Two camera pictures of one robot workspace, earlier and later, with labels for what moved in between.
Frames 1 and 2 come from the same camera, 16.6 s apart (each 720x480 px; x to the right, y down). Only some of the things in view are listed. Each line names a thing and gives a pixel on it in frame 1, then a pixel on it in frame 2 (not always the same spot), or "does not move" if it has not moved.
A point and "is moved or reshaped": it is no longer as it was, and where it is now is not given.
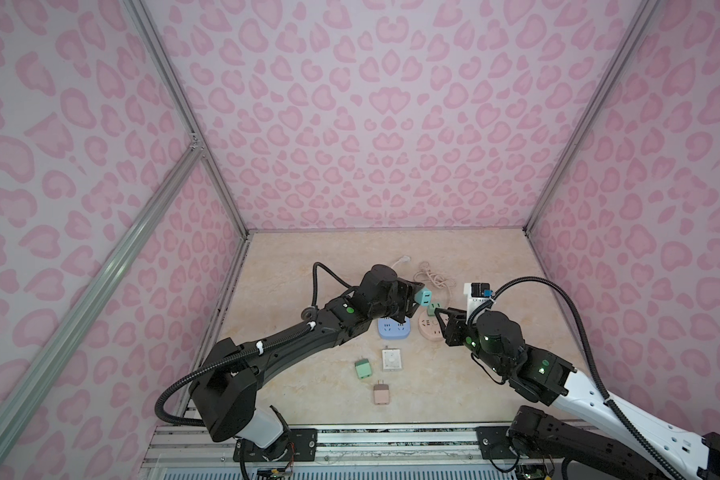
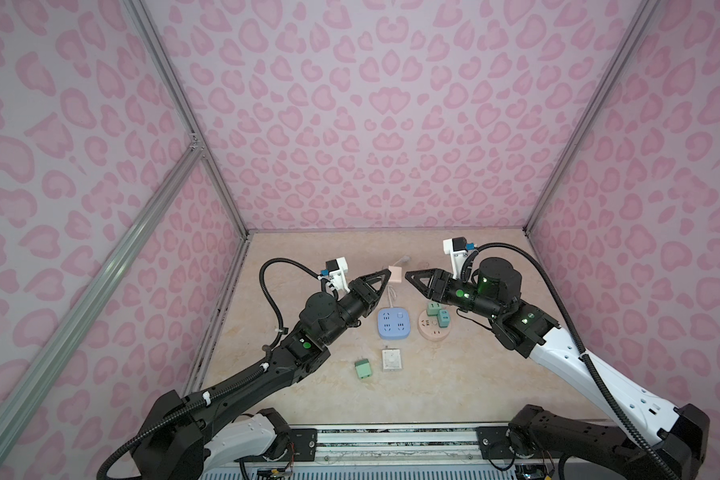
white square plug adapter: (392, 359) does not move
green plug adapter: (431, 308) does not move
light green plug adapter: (363, 368) does not move
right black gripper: (453, 327) -> (438, 285)
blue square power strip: (391, 329) does not move
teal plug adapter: (423, 297) is moved or reshaped
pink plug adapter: (381, 393) is moved or reshaped
